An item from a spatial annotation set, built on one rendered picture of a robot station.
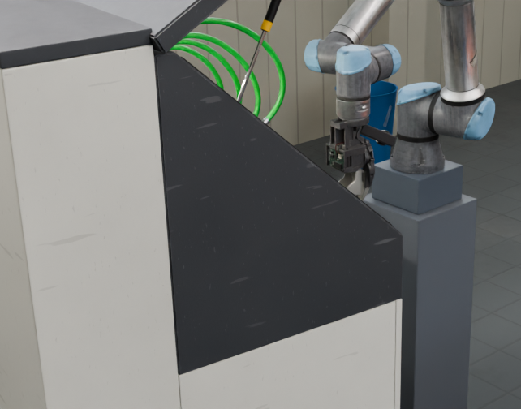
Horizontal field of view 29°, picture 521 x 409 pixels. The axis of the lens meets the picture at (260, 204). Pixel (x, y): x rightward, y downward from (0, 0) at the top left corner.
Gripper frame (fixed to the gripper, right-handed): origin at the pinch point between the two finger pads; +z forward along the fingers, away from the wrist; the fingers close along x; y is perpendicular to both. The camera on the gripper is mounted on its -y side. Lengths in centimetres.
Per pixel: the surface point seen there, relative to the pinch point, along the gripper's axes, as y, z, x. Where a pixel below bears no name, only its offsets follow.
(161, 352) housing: 59, 15, 13
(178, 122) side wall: 52, -31, 13
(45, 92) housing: 77, -41, 13
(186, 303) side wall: 53, 6, 13
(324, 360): 20.0, 30.1, 12.9
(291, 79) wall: -174, 61, -292
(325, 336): 19.5, 24.1, 12.9
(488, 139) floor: -269, 100, -232
